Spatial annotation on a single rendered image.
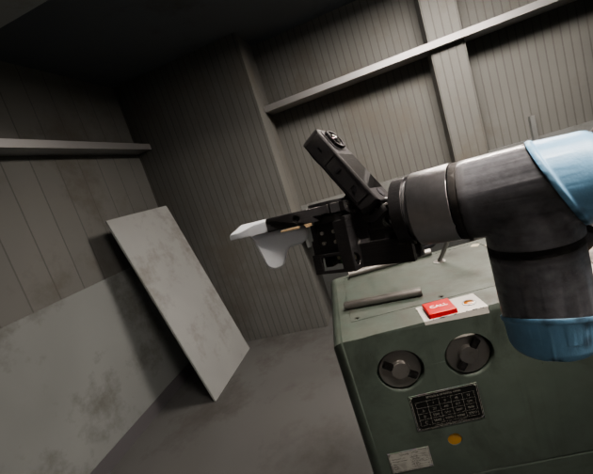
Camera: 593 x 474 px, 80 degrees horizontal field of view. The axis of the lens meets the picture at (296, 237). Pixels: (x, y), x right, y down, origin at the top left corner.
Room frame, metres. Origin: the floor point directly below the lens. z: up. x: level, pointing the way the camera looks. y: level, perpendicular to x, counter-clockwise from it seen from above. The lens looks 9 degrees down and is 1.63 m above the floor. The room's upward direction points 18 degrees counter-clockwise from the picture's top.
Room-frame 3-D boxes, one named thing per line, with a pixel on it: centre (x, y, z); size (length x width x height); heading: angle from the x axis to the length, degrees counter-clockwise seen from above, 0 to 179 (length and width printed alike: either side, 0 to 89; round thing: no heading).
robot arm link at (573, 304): (0.31, -0.21, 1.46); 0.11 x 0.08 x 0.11; 143
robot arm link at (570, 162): (0.30, -0.20, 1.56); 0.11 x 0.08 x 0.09; 53
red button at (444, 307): (0.73, -0.25, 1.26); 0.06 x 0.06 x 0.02; 82
